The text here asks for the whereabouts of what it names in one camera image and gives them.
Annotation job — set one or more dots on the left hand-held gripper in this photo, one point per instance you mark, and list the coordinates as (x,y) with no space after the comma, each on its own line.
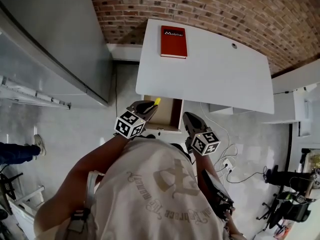
(127,125)

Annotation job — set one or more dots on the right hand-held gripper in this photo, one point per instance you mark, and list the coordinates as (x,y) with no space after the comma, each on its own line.
(205,144)

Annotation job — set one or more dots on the yellow small object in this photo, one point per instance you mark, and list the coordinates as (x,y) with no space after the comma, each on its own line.
(157,101)

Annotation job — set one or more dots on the white drawer with wooden inside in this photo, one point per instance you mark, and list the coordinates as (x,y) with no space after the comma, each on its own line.
(166,114)

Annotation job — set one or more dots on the person's left forearm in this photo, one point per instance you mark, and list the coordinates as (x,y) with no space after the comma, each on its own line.
(82,171)

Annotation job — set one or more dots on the person's right forearm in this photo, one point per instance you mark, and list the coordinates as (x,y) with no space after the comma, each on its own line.
(203,162)

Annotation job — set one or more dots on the person's left black shoe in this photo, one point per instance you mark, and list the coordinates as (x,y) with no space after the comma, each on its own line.
(148,136)

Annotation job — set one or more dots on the white open desk cabinet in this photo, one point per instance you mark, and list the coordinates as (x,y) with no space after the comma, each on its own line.
(225,108)

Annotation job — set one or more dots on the white desk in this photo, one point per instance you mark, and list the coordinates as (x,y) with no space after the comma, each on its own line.
(212,79)

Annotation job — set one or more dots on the white power strip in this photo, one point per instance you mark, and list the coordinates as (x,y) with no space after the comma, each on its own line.
(228,165)

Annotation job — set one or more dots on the black wrist-mounted display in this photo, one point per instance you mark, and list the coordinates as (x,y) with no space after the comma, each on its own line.
(215,186)

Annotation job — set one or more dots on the red hardcover book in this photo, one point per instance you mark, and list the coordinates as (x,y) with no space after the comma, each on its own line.
(173,45)

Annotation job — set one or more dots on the person's white printed t-shirt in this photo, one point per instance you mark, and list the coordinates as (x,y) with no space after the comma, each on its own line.
(140,184)

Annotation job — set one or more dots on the white metal rack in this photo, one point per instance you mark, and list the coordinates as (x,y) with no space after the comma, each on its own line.
(37,95)

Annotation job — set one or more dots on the white shelving unit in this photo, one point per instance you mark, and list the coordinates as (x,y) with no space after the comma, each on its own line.
(295,76)

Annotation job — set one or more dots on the black office chair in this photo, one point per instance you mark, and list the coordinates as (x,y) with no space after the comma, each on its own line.
(292,211)

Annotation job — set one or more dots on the black metal chair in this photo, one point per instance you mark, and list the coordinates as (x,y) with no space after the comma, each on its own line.
(7,186)

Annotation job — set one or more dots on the white furniture piece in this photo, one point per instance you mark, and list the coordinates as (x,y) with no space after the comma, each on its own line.
(22,216)

